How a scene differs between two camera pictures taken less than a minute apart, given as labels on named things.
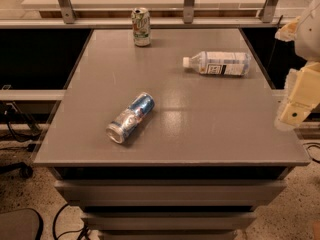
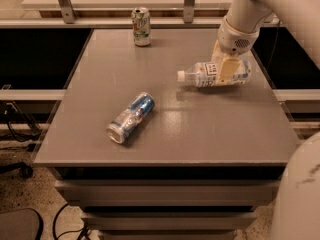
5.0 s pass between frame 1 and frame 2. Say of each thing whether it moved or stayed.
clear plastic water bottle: moved
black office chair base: stayed
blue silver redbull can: stayed
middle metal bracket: stayed
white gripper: moved
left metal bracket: stayed
